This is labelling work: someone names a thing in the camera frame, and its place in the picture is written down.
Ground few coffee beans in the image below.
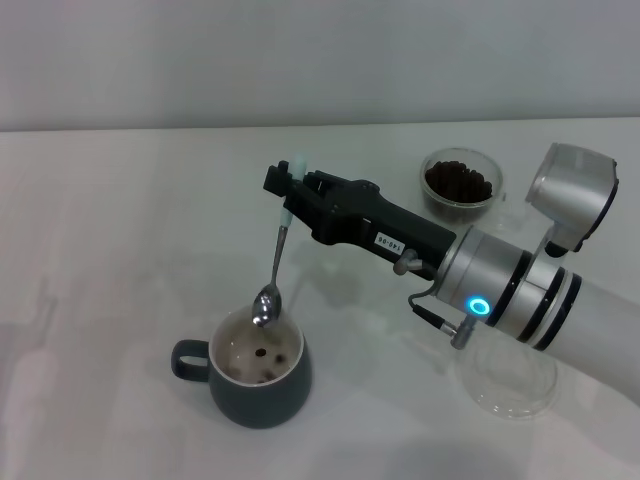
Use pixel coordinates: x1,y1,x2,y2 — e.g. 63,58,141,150
224,347,289,384

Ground double-wall clear glass cup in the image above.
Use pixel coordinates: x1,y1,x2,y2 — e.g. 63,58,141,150
419,146,516,232

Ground pile of coffee beans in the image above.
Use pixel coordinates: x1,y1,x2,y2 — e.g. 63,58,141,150
424,159,494,204

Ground dark grey ceramic mug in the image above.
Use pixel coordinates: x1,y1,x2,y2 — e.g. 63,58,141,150
170,312,313,430

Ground clear glass saucer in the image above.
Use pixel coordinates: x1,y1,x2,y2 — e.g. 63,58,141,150
455,332,558,420

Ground steel spoon with blue handle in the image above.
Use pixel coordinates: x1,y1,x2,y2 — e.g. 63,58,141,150
251,152,308,330

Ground black cable with metal plug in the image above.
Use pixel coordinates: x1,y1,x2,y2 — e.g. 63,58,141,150
408,286,459,335

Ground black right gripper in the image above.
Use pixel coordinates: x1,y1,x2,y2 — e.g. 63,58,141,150
263,160,458,282

